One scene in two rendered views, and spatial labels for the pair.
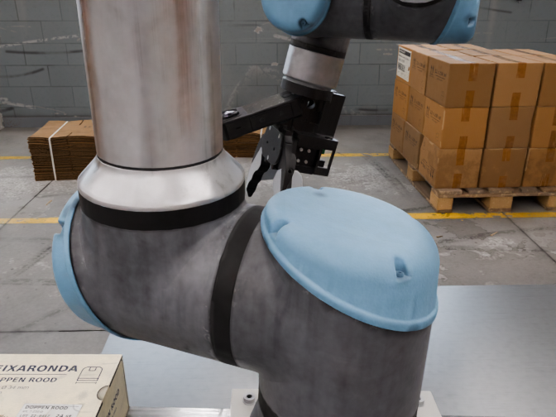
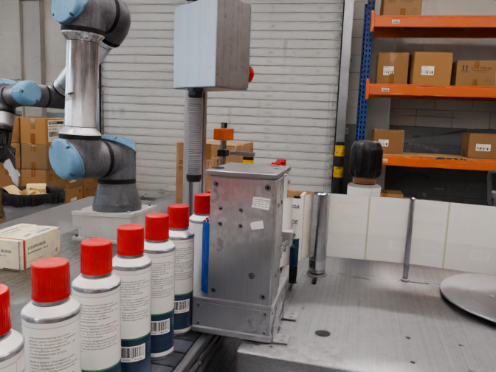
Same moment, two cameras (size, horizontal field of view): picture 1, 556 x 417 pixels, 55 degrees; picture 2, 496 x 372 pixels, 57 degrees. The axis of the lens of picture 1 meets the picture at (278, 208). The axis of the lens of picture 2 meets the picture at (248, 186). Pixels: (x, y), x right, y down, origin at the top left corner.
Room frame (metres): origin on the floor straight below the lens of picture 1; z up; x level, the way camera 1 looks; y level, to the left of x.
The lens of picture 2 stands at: (-0.39, 1.27, 1.22)
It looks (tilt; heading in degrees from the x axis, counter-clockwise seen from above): 8 degrees down; 282
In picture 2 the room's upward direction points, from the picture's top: 2 degrees clockwise
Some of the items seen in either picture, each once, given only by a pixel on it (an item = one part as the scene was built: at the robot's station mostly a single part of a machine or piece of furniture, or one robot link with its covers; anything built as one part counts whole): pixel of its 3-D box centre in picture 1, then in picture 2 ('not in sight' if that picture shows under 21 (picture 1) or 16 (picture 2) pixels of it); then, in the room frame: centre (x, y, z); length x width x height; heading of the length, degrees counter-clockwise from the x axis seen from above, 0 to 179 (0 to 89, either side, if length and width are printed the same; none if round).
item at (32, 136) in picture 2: not in sight; (40, 169); (2.90, -3.16, 0.57); 1.20 x 0.85 x 1.14; 94
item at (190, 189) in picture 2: not in sight; (195, 139); (-0.01, 0.16, 1.16); 0.04 x 0.04 x 0.67; 88
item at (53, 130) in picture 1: (84, 148); not in sight; (3.92, 1.47, 0.16); 0.65 x 0.54 x 0.32; 96
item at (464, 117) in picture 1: (472, 118); not in sight; (3.65, -1.34, 0.45); 1.20 x 0.84 x 0.89; 3
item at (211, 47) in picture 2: not in sight; (211, 48); (-0.07, 0.23, 1.38); 0.17 x 0.10 x 0.19; 143
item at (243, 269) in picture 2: not in sight; (244, 246); (-0.24, 0.55, 1.01); 0.14 x 0.13 x 0.26; 88
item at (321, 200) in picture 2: not in sight; (319, 234); (-0.35, 0.27, 0.97); 0.05 x 0.05 x 0.19
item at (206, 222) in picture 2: not in sight; (211, 266); (-0.19, 0.58, 0.98); 0.03 x 0.03 x 0.16
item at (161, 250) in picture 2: not in sight; (156, 284); (-0.14, 0.69, 0.98); 0.05 x 0.05 x 0.20
